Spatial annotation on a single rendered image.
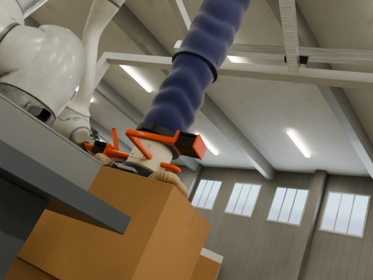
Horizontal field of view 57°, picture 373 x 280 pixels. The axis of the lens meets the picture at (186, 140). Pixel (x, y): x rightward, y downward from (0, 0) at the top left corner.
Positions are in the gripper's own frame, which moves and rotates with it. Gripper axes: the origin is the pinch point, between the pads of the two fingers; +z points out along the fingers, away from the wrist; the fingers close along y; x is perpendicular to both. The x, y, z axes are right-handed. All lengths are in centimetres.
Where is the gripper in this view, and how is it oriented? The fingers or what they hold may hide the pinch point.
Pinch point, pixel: (95, 148)
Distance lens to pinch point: 166.8
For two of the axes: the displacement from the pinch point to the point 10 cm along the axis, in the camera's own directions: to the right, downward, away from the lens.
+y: -3.8, 8.4, -3.8
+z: 3.3, 5.0, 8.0
